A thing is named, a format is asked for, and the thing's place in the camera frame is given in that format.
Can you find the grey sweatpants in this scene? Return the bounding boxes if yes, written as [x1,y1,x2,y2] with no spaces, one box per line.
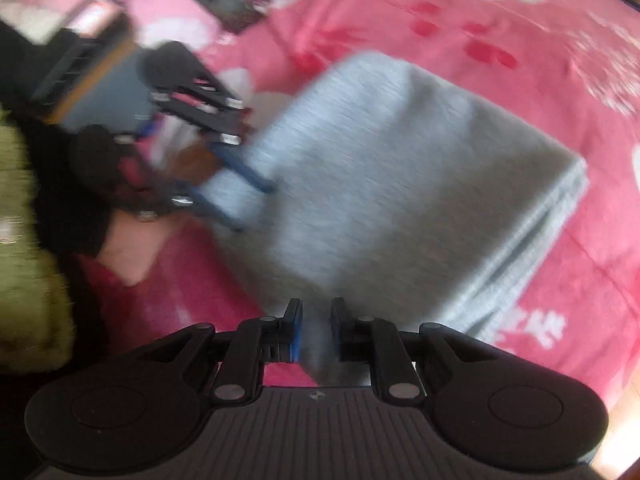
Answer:
[200,52,590,388]

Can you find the person's left forearm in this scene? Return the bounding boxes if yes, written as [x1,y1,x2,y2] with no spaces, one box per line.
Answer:
[30,180,172,289]

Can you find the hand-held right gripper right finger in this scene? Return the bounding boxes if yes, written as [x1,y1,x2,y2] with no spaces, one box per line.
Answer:
[331,297,493,406]

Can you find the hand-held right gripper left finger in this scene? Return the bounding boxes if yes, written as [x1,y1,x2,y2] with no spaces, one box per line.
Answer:
[134,298,305,407]

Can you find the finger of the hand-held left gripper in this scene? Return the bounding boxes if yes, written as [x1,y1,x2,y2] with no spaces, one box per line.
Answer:
[114,180,247,234]
[149,77,277,195]

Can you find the pink floral blanket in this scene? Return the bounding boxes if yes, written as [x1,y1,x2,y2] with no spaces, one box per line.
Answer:
[75,0,640,411]

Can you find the person's green fleece jacket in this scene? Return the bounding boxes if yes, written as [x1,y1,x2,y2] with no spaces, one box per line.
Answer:
[0,110,77,377]

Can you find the black smartphone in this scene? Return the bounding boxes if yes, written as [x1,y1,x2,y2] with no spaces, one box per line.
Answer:
[186,0,265,36]

